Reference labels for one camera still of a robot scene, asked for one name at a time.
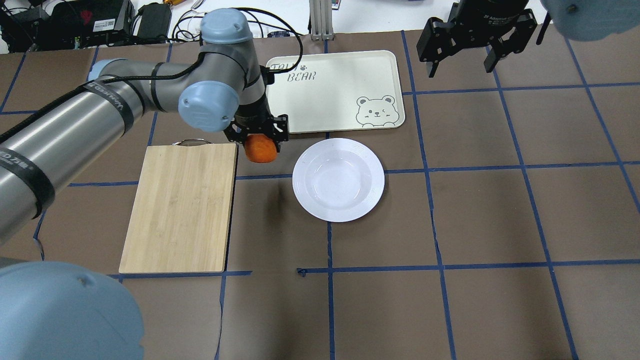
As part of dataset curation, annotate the black power brick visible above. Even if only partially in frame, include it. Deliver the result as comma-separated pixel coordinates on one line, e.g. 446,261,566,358
135,2,172,41

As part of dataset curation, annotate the white round plate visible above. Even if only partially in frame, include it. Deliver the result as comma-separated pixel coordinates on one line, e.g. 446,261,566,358
292,137,386,223

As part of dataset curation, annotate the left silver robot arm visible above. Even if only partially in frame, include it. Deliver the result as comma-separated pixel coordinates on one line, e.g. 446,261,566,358
0,7,290,360

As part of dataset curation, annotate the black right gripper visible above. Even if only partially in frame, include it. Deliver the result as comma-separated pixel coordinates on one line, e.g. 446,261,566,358
416,0,538,78

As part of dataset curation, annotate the aluminium frame post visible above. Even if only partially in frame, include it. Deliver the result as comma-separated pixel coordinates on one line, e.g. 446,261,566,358
309,0,335,41

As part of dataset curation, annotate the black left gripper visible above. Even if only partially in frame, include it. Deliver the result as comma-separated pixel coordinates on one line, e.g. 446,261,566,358
223,108,290,153

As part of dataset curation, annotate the orange fruit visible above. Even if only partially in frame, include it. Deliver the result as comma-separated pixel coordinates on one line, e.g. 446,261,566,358
243,134,278,164

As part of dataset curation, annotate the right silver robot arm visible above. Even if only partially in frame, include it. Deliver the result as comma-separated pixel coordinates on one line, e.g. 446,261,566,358
416,0,640,78

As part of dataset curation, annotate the wooden cutting board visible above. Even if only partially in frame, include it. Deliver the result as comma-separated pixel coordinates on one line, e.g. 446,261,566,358
118,143,238,275

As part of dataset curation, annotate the black computer box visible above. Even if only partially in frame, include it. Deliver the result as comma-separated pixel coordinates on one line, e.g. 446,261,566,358
1,0,135,53

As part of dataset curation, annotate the cream bear tray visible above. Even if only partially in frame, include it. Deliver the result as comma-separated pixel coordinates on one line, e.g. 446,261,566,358
266,50,406,134

